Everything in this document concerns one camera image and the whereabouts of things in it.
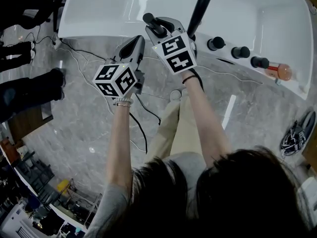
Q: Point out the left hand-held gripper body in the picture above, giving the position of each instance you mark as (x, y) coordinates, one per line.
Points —
(114, 79)

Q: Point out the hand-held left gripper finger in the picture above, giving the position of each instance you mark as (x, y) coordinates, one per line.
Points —
(141, 51)
(120, 49)

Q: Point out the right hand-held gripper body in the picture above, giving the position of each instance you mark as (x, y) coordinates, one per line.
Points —
(177, 54)

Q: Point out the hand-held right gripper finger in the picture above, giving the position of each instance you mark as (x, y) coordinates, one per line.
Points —
(150, 35)
(174, 23)

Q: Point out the black handheld shower head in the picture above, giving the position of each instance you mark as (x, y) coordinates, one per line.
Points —
(151, 21)

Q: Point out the white bathtub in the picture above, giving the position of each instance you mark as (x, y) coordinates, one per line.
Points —
(111, 9)

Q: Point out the person's left forearm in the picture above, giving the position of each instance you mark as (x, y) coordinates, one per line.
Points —
(119, 145)

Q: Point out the person's right forearm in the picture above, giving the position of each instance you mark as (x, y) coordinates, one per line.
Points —
(205, 123)

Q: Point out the thin metal bangle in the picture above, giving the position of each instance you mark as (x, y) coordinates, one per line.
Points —
(123, 105)

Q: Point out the black faucet pole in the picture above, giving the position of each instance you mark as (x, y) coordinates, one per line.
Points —
(200, 6)

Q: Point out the white shoe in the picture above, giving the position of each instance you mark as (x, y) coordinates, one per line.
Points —
(184, 92)
(175, 95)

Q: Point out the black faucet knob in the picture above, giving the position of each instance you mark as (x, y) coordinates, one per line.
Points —
(216, 43)
(259, 62)
(240, 52)

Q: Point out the white power strip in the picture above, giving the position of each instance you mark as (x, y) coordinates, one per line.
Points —
(57, 42)

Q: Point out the beige trousers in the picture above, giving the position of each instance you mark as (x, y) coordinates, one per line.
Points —
(178, 133)

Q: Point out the brown wooden cabinet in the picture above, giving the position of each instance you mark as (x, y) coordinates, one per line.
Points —
(27, 125)

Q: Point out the black office chair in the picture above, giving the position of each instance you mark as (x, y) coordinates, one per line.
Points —
(29, 1)

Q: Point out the orange bottle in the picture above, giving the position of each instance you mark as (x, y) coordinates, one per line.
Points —
(282, 71)

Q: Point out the grey t-shirt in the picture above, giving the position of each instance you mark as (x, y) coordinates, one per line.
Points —
(191, 168)

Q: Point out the yellow box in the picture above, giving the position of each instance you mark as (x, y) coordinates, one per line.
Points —
(63, 186)

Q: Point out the grey black bag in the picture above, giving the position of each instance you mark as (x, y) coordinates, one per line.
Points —
(294, 137)

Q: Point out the wooden furniture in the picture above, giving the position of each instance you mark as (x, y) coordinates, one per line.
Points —
(311, 150)

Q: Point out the white container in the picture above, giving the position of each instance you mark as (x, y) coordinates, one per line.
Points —
(307, 197)

